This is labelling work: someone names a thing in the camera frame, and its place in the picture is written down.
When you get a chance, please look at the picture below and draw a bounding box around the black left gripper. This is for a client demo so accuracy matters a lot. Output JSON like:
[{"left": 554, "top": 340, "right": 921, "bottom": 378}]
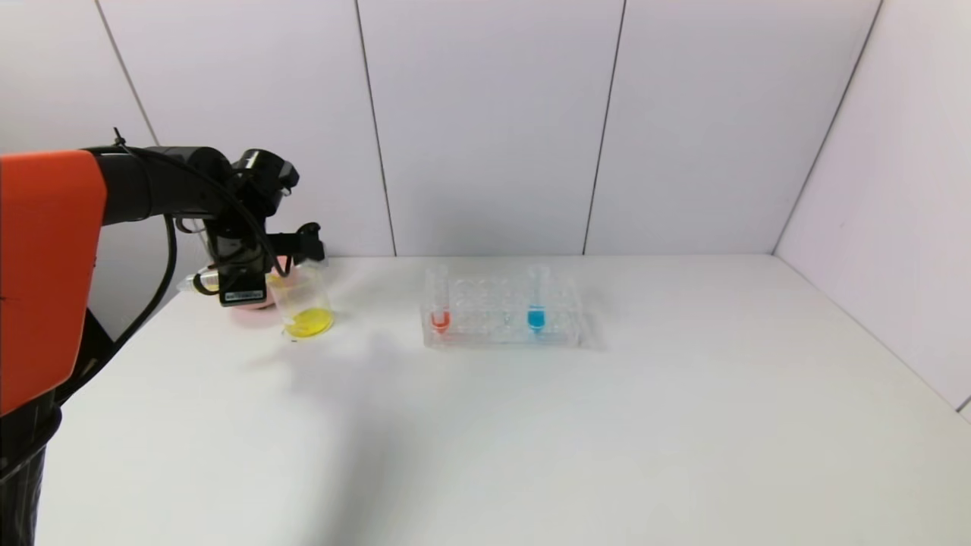
[{"left": 214, "top": 234, "right": 268, "bottom": 308}]

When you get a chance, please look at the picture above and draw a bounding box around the clear glass beaker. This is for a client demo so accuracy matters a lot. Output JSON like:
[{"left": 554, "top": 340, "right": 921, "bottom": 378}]
[{"left": 267, "top": 259, "right": 335, "bottom": 341}]

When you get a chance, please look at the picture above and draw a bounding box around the test tube with red pigment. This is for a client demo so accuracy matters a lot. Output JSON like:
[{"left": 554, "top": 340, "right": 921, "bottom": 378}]
[{"left": 427, "top": 265, "right": 454, "bottom": 335}]

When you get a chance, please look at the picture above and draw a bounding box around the clear acrylic test tube rack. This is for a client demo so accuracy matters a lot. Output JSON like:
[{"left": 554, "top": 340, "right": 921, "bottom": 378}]
[{"left": 421, "top": 276, "right": 583, "bottom": 348}]

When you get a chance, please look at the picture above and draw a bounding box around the test tube with blue pigment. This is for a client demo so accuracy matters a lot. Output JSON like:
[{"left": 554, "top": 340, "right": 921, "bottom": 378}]
[{"left": 526, "top": 265, "right": 549, "bottom": 335}]

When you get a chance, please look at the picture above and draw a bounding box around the pink plastic bowl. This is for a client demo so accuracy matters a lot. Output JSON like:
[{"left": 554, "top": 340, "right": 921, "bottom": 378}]
[{"left": 226, "top": 256, "right": 298, "bottom": 313}]

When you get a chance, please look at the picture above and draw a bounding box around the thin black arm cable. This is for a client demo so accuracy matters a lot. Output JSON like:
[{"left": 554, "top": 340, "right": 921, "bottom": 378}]
[{"left": 57, "top": 127, "right": 291, "bottom": 404}]

